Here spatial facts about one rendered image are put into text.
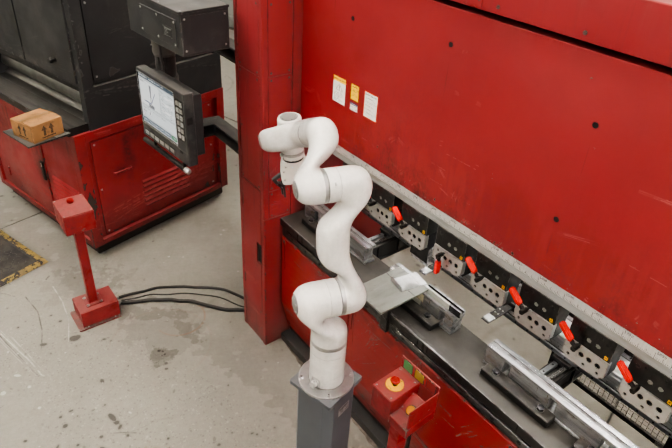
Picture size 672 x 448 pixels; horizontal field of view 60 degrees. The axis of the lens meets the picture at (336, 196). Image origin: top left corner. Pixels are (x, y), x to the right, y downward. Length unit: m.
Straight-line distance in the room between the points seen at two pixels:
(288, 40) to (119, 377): 2.04
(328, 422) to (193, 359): 1.58
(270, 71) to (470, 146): 1.04
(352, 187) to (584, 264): 0.76
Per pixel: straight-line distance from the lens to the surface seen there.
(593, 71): 1.76
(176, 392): 3.43
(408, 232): 2.44
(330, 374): 2.02
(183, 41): 2.62
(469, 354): 2.46
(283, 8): 2.65
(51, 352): 3.82
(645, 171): 1.75
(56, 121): 3.84
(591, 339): 2.05
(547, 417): 2.31
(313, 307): 1.79
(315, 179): 1.60
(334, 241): 1.69
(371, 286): 2.48
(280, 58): 2.71
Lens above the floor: 2.59
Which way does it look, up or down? 31 degrees down
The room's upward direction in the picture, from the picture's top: 4 degrees clockwise
